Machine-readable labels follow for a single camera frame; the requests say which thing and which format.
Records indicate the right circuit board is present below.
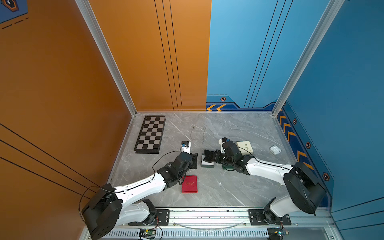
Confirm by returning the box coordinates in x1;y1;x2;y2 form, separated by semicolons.
267;229;290;240

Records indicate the green jewelry box base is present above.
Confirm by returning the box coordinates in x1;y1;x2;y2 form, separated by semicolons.
201;155;215;168

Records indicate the aluminium corner post left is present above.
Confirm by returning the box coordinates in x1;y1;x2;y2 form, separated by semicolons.
75;0;137;117

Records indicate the left circuit board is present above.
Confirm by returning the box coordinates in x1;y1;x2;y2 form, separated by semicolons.
138;229;157;240

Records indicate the clear plastic earphone case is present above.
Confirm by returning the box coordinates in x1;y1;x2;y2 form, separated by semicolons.
270;145;282;156

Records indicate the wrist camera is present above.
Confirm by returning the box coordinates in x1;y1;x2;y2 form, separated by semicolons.
180;141;191;154
219;138;242;159

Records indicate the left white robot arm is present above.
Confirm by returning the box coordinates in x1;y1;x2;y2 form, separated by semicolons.
81;152;198;240

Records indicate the aluminium corner post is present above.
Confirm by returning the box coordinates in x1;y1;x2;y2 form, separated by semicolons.
272;0;345;118
75;0;137;117

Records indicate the circuit board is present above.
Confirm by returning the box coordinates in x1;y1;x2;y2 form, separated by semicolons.
138;229;157;240
267;229;290;240

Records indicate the black white chessboard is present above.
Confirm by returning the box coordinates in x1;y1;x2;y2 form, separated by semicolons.
134;116;166;154

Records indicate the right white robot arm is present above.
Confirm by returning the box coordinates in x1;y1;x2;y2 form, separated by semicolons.
204;150;327;225

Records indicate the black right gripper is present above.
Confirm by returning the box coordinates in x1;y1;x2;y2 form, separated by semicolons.
207;149;235;167

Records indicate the red booklet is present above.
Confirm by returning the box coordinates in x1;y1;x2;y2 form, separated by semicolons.
182;176;198;194

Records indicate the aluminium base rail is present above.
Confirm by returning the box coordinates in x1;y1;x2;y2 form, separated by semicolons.
83;206;337;232

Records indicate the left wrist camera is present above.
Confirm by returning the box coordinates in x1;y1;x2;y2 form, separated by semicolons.
180;141;191;154

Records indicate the aluminium corner post right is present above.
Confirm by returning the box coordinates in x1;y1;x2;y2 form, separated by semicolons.
272;0;345;118

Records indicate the green booklet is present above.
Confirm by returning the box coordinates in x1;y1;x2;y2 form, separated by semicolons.
222;165;236;172

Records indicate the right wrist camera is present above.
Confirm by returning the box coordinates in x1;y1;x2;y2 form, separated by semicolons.
219;138;242;159

